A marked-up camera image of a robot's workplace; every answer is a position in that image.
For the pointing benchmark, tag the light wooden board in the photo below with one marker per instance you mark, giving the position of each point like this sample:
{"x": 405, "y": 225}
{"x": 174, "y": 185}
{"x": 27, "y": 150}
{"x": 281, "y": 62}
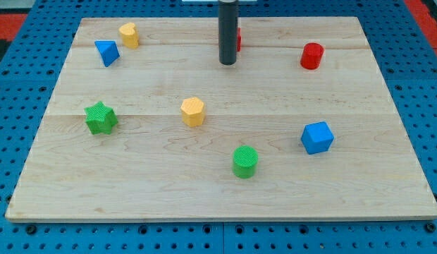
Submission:
{"x": 154, "y": 168}

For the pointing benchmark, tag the yellow hexagon block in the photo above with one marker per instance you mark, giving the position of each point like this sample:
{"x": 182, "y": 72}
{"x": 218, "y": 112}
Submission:
{"x": 193, "y": 111}

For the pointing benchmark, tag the green cylinder block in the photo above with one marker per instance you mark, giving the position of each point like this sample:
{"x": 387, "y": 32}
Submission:
{"x": 245, "y": 159}

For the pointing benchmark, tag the red block behind rod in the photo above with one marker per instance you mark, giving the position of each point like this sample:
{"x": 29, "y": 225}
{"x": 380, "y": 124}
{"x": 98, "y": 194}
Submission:
{"x": 239, "y": 40}

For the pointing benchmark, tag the blue cube block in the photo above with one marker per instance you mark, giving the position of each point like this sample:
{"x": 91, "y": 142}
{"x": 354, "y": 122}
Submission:
{"x": 317, "y": 137}

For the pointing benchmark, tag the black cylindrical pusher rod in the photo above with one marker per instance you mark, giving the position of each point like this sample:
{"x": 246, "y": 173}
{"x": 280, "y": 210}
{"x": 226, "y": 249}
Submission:
{"x": 227, "y": 31}

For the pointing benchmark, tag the green star block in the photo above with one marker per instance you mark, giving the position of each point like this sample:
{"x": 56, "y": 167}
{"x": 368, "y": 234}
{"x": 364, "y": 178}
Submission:
{"x": 100, "y": 118}

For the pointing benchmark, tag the red cylinder block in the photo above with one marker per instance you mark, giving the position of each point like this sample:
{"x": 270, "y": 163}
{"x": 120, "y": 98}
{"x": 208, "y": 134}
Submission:
{"x": 312, "y": 55}

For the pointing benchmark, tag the yellow heart block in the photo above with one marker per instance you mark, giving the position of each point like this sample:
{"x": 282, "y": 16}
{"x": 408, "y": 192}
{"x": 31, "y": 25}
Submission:
{"x": 129, "y": 35}

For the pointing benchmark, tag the blue triangle block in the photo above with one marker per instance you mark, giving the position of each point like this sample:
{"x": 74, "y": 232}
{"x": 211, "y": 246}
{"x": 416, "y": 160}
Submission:
{"x": 108, "y": 51}

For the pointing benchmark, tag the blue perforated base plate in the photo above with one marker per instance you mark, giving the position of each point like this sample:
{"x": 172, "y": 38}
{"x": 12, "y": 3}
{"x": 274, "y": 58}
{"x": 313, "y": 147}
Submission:
{"x": 30, "y": 68}

